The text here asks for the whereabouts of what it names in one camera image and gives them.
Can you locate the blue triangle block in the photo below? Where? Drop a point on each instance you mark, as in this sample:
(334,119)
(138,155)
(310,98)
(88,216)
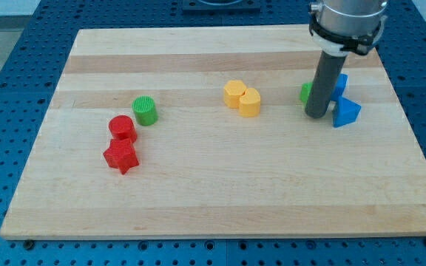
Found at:
(345,112)

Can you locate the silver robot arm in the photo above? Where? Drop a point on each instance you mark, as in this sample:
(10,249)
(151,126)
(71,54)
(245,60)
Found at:
(343,26)

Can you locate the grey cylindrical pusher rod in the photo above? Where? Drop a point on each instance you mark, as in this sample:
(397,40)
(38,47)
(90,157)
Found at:
(323,85)

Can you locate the green block behind rod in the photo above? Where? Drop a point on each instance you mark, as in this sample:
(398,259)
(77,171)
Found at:
(305,92)

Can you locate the red star block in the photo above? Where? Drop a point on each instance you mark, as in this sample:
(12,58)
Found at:
(121,154)

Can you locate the yellow heart block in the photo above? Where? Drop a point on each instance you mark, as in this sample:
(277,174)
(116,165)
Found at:
(250,103)

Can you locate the green cylinder block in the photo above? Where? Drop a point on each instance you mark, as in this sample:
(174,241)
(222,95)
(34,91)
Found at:
(145,111)

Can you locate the wooden board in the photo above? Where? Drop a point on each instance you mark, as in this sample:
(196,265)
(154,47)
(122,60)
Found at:
(206,172)

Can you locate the red cylinder block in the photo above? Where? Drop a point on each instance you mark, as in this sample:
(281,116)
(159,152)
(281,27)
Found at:
(122,127)

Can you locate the blue cube block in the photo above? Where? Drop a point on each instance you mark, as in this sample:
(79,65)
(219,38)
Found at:
(340,87)

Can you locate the yellow hexagon block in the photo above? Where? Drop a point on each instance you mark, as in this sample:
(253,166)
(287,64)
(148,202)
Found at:
(232,91)

